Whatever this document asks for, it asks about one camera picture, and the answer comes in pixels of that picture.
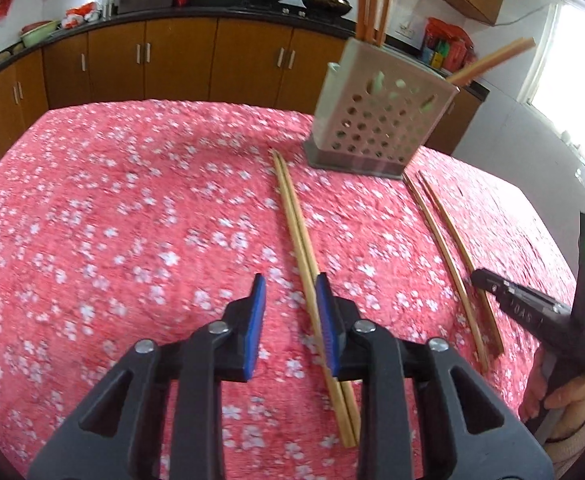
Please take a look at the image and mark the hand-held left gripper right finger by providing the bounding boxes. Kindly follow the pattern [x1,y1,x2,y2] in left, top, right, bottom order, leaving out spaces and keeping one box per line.
[315,272,556,480]

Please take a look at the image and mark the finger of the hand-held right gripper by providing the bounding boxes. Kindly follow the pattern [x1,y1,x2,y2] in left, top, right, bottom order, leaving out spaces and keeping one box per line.
[470,268,574,342]

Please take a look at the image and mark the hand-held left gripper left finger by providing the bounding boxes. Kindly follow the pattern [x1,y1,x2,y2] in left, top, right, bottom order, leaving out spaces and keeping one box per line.
[27,272,268,480]

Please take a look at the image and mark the wooden chopstick pair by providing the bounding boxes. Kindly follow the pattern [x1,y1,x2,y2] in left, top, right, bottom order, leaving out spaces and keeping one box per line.
[403,172,489,373]
[271,150,356,449]

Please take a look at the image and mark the beige perforated utensil holder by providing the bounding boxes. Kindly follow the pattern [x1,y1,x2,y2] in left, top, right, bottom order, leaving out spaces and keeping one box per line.
[303,37,461,180]

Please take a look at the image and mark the person's right forearm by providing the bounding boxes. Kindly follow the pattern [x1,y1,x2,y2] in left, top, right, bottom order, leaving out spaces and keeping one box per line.
[541,392,585,480]

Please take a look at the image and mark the person's right hand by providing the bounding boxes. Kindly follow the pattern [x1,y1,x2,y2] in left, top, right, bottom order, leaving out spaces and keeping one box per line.
[519,354,585,443]

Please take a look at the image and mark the red floral tablecloth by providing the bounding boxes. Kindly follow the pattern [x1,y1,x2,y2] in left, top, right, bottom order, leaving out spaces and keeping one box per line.
[0,99,579,480]

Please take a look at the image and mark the large window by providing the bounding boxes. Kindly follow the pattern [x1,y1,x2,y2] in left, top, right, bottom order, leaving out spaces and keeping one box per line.
[527,0,585,172]

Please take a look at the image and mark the red bag with condiments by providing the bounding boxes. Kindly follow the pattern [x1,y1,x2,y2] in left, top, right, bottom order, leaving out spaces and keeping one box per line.
[421,16,476,74]

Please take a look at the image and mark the wooden base cabinets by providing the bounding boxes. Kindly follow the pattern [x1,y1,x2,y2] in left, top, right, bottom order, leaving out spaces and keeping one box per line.
[0,15,484,162]

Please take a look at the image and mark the gas stove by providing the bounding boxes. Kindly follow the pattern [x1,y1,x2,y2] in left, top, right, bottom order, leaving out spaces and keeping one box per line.
[226,1,324,17]

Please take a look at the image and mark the black kitchen countertop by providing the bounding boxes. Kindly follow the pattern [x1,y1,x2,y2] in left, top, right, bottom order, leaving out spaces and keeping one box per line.
[0,0,491,102]

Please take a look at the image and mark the wok with lid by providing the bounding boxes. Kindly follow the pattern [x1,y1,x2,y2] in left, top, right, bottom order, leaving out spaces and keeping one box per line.
[301,0,355,17]

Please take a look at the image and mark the red and white bag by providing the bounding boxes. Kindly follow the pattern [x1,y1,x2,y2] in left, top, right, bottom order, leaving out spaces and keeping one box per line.
[61,2,102,30]

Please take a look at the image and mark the green basin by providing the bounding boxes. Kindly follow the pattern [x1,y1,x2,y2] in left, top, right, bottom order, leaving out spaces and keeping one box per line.
[20,20,60,47]

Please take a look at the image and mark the white power cable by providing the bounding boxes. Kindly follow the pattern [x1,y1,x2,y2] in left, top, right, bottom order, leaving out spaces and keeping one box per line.
[409,0,434,26]

